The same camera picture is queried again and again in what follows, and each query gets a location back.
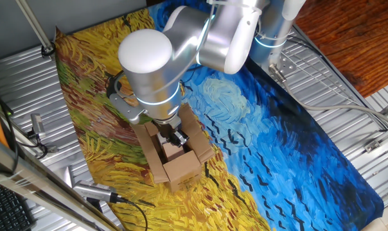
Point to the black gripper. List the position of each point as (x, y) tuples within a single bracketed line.
[(167, 129)]

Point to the brown cardboard box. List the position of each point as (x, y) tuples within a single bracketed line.
[(181, 167)]

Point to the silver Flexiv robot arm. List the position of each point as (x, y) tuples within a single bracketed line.
[(149, 80)]

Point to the Van Gogh painting print cloth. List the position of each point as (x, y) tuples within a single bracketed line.
[(277, 144)]

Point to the grey metal plate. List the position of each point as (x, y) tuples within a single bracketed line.
[(68, 176)]

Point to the black keyboard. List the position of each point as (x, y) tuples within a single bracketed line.
[(6, 208)]

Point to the thin grey metal rod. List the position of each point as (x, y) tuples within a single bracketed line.
[(33, 24)]

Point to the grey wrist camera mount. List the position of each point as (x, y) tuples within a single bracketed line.
[(126, 109)]

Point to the silver ribbed camera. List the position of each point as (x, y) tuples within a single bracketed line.
[(94, 191)]

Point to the grey metal clamp bracket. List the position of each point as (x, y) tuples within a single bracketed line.
[(52, 149)]

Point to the small grey camera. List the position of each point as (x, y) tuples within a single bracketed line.
[(37, 125)]

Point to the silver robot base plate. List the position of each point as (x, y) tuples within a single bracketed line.
[(285, 65)]

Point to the aluminium frame bar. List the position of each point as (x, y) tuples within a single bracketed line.
[(36, 181)]

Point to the metal corner bracket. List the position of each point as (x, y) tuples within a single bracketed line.
[(373, 146)]

